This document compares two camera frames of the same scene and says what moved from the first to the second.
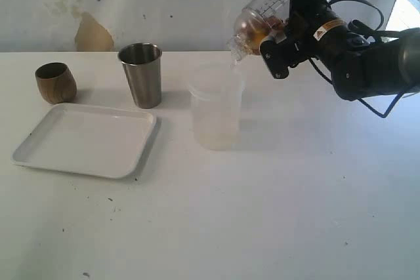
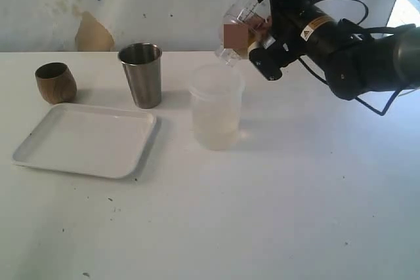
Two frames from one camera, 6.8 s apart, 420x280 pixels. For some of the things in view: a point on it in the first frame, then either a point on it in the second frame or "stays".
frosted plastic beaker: (216, 90) stays
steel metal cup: (142, 65) stays
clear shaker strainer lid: (251, 25) -> (230, 57)
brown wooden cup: (57, 82) stays
